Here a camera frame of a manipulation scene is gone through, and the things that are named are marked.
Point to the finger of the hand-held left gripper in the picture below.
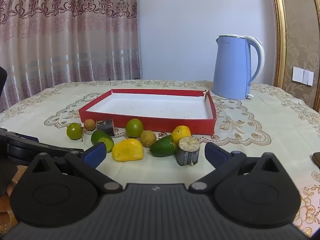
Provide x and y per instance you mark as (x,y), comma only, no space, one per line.
(57,150)
(26,138)

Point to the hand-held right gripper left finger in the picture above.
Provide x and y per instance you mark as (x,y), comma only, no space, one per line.
(95,155)

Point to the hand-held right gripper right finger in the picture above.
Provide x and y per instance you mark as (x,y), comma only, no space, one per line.
(215,153)

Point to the green cucumber piece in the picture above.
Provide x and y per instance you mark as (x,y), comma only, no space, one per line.
(98,135)
(162,147)

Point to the green tomato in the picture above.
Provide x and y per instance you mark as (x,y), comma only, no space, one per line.
(134,128)
(74,131)

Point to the pale-ended sugarcane piece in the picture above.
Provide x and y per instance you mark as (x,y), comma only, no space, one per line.
(187,152)

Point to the dark sugarcane piece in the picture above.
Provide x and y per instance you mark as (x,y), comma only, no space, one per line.
(106,127)

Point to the brown longan with long stem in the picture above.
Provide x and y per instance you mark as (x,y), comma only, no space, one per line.
(89,124)

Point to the yellow pepper piece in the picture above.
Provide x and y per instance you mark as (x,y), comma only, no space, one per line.
(127,150)

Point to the small yellow jackfruit pod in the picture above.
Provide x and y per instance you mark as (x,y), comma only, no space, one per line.
(181,132)

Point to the red cardboard tray box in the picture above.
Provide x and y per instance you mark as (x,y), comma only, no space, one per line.
(155,105)

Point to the black object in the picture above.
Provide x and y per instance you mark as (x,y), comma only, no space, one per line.
(3,87)

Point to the small brown tassel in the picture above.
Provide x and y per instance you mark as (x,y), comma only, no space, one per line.
(205,95)

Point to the light blue electric kettle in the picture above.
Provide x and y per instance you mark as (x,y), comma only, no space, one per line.
(231,67)

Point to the dark flat object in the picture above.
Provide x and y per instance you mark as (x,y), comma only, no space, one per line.
(316,158)

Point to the pink patterned curtain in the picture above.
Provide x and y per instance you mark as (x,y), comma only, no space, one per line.
(62,42)

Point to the white wall switch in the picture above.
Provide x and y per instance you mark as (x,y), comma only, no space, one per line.
(302,76)

